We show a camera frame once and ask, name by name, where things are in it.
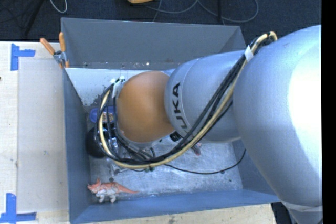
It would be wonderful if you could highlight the orange and white toy dinosaur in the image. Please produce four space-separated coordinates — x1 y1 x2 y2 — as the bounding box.
87 178 140 204

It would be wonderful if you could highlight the black round object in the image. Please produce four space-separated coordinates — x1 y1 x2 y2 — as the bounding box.
86 127 107 158

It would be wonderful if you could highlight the blue printed cup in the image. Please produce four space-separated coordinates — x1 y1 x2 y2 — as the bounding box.
89 105 117 124

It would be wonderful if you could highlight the small pink and grey object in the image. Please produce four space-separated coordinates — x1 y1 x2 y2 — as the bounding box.
192 142 203 157

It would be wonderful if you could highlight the pale wood flat board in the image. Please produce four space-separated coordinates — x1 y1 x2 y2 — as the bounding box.
16 56 71 215

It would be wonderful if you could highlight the grey metal bin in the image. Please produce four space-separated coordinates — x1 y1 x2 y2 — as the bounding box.
60 17 282 224

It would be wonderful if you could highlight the black cylinder on white bracket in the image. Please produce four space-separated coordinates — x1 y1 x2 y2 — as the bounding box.
169 131 185 143

